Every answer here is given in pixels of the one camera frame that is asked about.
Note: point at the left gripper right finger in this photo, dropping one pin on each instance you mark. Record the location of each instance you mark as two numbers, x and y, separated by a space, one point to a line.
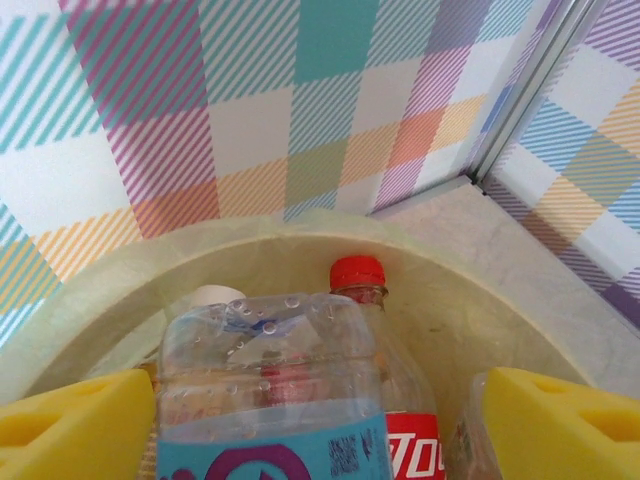
560 430

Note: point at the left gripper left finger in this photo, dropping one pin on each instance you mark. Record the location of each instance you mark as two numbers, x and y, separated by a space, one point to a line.
60 435

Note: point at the aluminium corner post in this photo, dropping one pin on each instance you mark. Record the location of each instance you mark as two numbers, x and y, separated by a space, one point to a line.
525 90

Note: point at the amber tea bottle yellow label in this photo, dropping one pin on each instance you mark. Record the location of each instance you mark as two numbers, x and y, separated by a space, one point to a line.
212 295

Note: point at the thin aluminium rail along wall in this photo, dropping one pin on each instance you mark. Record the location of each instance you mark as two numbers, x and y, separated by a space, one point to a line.
425 197

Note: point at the cola bottle red cap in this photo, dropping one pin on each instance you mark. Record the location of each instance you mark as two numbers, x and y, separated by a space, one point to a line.
357 270

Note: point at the cream plastic waste bin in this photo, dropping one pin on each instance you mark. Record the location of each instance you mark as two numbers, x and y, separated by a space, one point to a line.
450 320

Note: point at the clear water bottle blue cap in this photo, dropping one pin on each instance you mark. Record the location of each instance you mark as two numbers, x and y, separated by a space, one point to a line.
270 380

